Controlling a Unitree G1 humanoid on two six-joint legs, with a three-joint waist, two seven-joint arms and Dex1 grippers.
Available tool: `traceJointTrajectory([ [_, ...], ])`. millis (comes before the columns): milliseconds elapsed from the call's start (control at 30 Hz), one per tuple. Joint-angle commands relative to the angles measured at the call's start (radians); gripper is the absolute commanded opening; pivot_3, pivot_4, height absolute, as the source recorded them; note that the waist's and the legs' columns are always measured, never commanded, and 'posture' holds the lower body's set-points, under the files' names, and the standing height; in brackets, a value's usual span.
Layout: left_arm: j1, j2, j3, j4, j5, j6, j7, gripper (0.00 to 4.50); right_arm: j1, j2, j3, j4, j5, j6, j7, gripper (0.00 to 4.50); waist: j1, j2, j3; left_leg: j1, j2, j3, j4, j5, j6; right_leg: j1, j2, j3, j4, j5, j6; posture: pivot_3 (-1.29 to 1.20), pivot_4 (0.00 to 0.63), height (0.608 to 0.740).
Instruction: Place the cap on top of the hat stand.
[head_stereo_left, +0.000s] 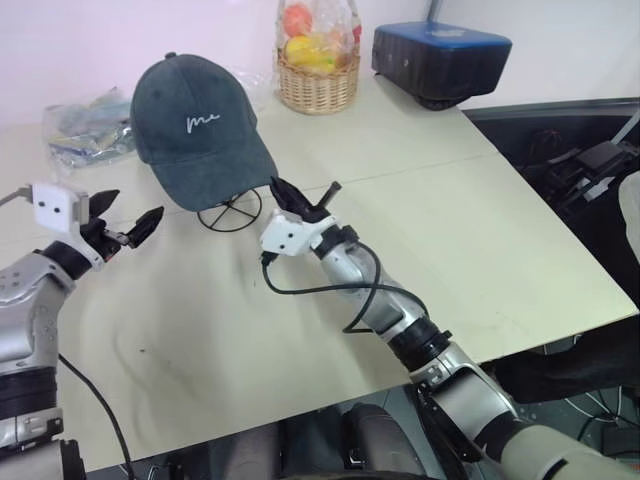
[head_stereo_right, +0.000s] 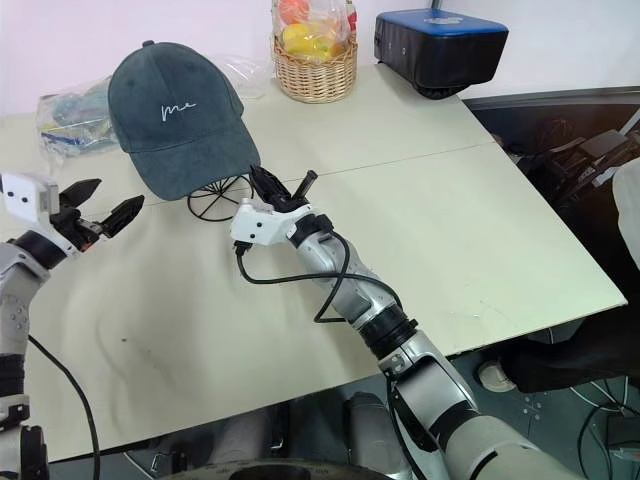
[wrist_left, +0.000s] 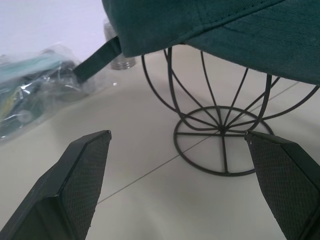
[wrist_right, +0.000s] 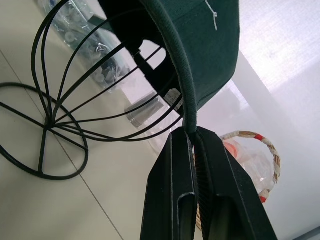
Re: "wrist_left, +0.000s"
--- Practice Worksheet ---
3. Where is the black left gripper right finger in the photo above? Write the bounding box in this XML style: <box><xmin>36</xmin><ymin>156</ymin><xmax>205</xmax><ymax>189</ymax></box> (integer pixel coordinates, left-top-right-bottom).
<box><xmin>244</xmin><ymin>130</ymin><xmax>320</xmax><ymax>240</ymax></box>

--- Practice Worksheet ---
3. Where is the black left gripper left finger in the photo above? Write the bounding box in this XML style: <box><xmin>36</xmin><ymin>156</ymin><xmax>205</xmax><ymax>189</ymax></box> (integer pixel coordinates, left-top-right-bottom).
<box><xmin>0</xmin><ymin>129</ymin><xmax>112</xmax><ymax>240</ymax></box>

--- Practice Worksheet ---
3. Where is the dark green baseball cap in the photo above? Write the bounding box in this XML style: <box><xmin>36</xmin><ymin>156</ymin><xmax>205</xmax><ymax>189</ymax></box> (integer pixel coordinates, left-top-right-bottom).
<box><xmin>72</xmin><ymin>0</ymin><xmax>320</xmax><ymax>86</ymax></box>

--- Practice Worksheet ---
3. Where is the clear plastic bag with items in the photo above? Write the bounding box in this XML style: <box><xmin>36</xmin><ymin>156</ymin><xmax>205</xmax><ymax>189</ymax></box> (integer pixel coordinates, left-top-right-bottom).
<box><xmin>0</xmin><ymin>43</ymin><xmax>106</xmax><ymax>147</ymax></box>

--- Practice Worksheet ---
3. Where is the clear plastic bottle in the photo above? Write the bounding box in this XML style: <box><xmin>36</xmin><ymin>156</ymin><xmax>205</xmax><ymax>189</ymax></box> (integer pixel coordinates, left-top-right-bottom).
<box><xmin>102</xmin><ymin>19</ymin><xmax>136</xmax><ymax>71</ymax></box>

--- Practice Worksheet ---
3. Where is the black wire hat stand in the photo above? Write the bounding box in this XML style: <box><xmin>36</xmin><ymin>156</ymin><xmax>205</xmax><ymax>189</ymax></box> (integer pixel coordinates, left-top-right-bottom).
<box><xmin>141</xmin><ymin>45</ymin><xmax>320</xmax><ymax>177</ymax></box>

